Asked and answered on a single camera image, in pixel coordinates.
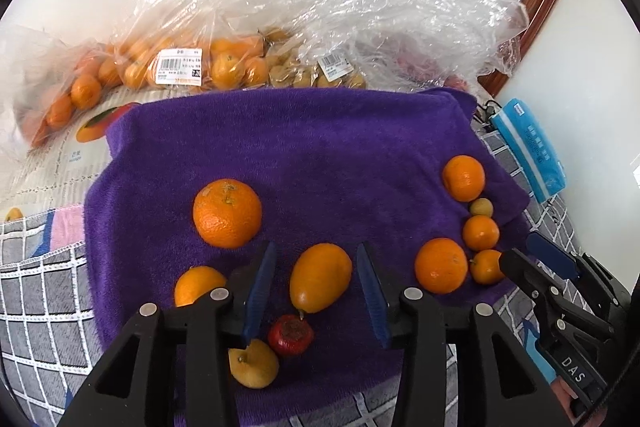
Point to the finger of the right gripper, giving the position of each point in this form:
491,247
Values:
556,315
597,285

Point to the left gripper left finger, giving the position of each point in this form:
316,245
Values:
134,383

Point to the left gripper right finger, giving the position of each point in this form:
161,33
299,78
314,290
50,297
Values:
498,383

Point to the small orange mandarin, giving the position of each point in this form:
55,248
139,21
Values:
480,233

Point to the large round orange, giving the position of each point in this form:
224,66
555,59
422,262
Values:
441,266

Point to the orange tangerine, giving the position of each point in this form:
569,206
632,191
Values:
195,283

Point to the small red fruit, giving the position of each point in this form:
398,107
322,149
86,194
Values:
290,336

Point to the large orange mandarin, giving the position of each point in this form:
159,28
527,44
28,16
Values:
227,213

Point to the oval orange fruit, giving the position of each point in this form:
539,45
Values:
319,277

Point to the small orange kumquat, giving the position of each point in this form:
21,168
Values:
485,268

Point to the yellow green small fruit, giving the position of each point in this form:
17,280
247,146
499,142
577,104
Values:
482,207

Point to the grey checkered tablecloth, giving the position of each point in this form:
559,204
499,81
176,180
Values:
49,341

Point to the blue tissue pack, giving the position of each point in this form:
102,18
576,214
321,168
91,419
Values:
522,132

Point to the purple towel covered tray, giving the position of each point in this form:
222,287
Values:
333,166

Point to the clear bag of red fruit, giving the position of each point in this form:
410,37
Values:
412,45

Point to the clear bag of mandarins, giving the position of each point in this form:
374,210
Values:
46,83

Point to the clear bag of oranges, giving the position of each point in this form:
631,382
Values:
226,45

